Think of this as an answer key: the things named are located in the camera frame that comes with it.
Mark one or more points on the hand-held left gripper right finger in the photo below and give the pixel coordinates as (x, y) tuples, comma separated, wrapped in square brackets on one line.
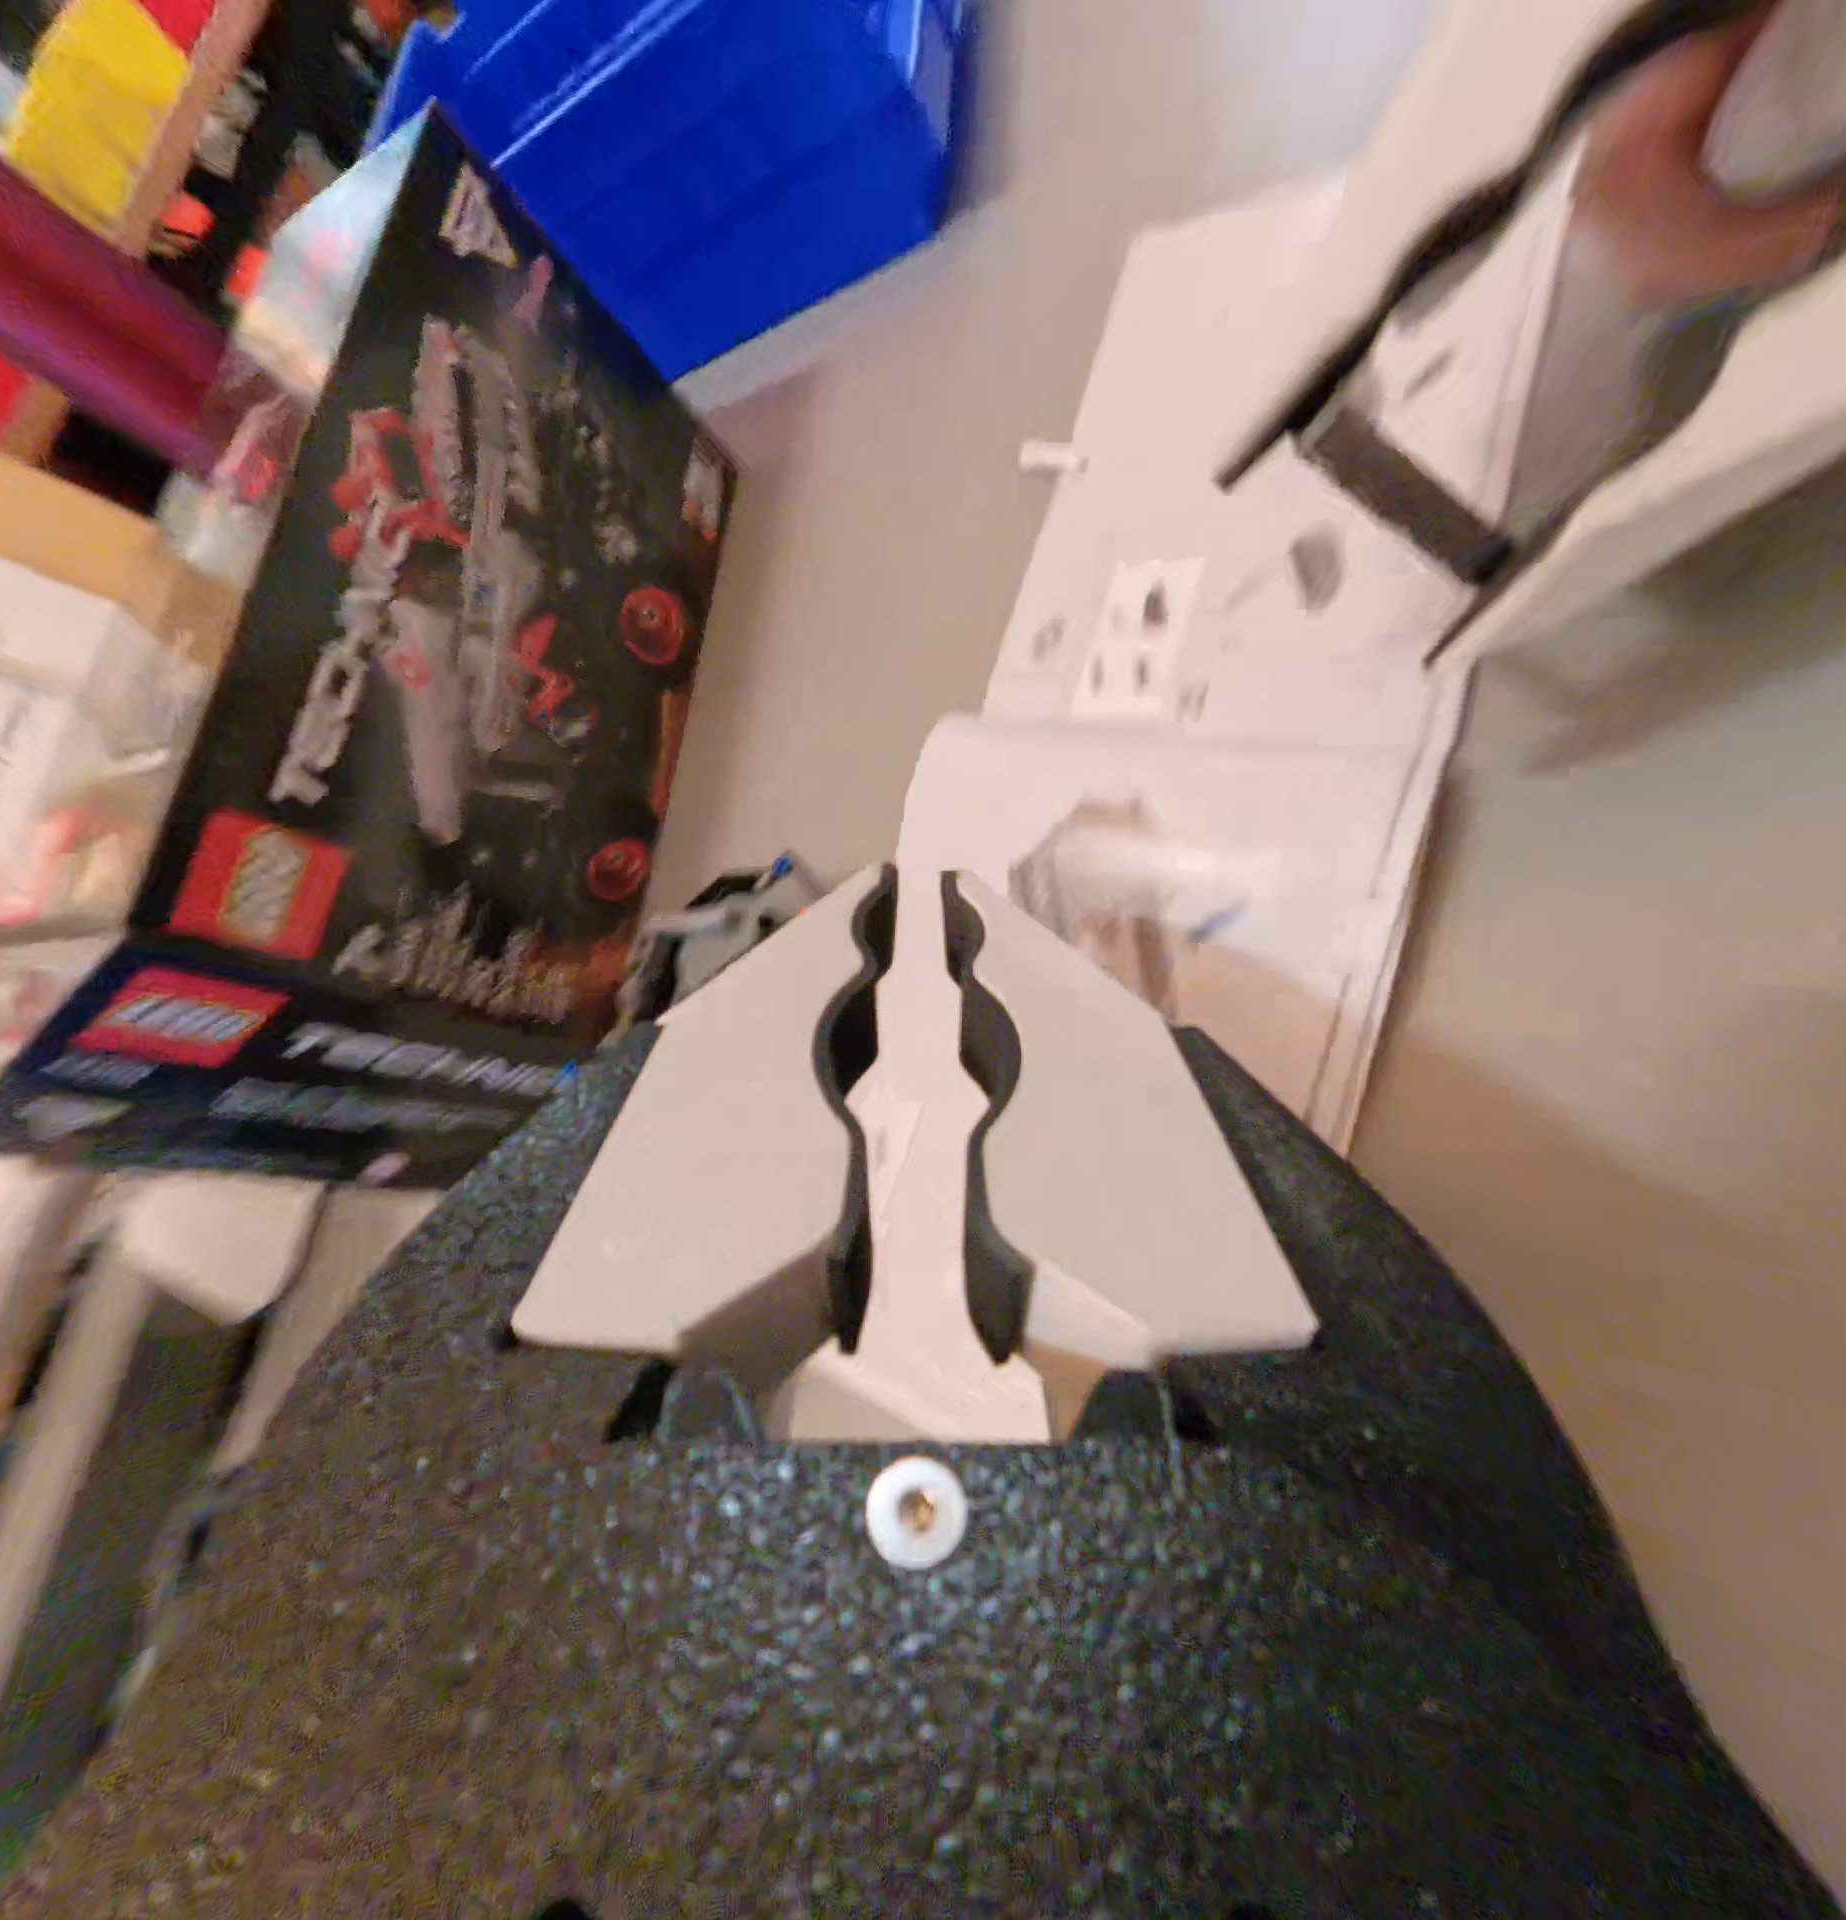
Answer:
[(1149, 1184)]

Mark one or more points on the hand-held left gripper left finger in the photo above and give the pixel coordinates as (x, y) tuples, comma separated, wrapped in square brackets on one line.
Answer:
[(698, 1184)]

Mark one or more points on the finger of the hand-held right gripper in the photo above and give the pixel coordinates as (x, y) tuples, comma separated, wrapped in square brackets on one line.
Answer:
[(1449, 134), (1733, 525)]

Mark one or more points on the black curved toy piece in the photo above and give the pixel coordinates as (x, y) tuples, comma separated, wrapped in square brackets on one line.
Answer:
[(1402, 488)]

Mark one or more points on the grey desk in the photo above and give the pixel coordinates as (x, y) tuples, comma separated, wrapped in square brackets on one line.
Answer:
[(1612, 1200)]

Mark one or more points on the person's right hand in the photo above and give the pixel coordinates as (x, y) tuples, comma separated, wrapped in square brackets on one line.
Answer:
[(1658, 195)]

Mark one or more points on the grey toy chassis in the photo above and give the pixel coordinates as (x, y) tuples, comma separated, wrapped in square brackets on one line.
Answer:
[(713, 931)]

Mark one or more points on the toy building instruction booklet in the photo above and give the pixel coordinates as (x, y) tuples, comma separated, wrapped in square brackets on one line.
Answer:
[(1238, 781)]

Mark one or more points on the black toy set box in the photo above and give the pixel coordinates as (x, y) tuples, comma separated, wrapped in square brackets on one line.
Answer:
[(413, 675)]

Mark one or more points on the blue plastic bin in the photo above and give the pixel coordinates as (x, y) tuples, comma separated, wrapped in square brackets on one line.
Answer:
[(713, 180)]

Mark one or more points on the printed instruction sheet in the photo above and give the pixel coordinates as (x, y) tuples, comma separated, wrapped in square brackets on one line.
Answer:
[(38, 721)]

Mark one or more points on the maroon tumbler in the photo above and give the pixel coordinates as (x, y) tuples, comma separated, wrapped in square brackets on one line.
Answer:
[(69, 300)]

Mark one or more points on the yellow plastic bin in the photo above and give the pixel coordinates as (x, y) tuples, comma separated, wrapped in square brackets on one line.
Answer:
[(98, 104)]

